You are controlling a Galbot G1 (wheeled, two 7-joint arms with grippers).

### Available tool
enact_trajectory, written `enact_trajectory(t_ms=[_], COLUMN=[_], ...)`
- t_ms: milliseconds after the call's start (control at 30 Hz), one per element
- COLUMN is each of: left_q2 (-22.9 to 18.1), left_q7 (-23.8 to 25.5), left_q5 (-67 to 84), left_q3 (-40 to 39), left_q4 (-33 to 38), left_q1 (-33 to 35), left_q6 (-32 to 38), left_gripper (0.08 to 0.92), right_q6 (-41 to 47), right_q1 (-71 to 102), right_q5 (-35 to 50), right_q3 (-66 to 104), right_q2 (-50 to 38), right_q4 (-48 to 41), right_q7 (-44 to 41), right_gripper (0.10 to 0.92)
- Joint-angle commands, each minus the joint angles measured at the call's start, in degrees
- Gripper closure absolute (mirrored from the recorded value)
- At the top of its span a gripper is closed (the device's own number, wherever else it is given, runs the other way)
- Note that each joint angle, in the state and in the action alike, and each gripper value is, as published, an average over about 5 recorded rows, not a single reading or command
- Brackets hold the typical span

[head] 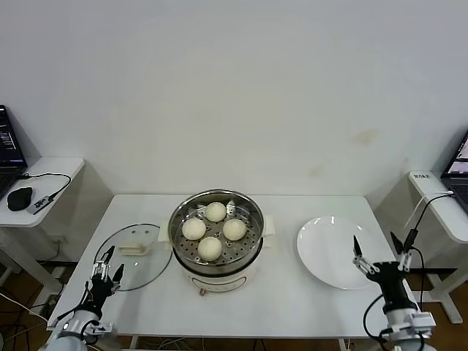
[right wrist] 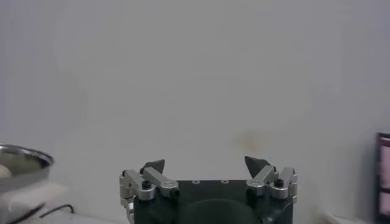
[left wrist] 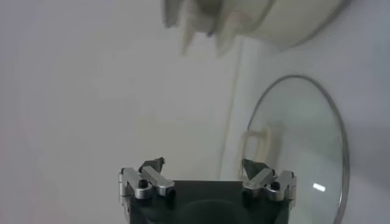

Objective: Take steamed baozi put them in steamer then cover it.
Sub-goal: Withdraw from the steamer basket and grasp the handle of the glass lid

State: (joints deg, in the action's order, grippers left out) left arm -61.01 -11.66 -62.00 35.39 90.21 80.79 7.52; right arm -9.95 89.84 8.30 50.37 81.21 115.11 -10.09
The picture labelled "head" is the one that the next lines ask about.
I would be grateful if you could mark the grey USB hub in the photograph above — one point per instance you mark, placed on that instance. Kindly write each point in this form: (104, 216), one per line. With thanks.
(39, 204)

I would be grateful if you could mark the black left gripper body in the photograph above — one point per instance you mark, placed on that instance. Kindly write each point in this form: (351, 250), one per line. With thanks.
(100, 289)

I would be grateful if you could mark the black laptop with dark screen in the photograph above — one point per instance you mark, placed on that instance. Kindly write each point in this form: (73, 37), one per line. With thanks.
(7, 146)

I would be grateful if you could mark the white round plate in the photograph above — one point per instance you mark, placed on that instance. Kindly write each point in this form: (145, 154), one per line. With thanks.
(309, 268)

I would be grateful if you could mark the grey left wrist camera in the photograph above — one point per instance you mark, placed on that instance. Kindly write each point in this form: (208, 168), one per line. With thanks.
(103, 327)

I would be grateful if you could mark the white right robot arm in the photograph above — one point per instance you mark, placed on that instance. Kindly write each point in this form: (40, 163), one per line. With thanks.
(400, 334)

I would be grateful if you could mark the perforated stainless steel steamer basket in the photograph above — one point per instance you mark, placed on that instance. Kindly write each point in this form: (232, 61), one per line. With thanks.
(245, 252)

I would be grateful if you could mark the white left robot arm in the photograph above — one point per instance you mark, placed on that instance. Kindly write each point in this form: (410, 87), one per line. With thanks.
(69, 336)

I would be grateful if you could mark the cream electric cooker pot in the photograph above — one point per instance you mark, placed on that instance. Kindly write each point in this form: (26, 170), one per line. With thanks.
(219, 283)

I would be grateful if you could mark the black computer mouse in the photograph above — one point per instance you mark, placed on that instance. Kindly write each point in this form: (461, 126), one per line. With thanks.
(19, 199)

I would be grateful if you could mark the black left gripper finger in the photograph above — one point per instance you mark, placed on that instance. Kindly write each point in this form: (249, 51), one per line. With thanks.
(102, 265)
(118, 276)

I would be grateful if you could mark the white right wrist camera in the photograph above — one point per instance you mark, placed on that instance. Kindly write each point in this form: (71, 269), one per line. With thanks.
(421, 321)

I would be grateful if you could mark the white steamed baozi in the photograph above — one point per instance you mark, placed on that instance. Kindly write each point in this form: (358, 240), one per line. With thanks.
(215, 212)
(210, 248)
(234, 229)
(194, 229)

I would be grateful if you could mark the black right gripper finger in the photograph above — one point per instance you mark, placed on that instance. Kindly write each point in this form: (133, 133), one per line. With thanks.
(404, 257)
(363, 261)

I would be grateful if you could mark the grey laptop with bright screen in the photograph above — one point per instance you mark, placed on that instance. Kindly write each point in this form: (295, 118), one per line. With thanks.
(457, 183)

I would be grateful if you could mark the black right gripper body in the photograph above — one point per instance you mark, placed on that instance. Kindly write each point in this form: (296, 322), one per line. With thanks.
(388, 279)

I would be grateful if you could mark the white side desk with mouse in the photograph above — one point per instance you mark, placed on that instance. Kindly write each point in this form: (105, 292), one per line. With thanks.
(58, 164)

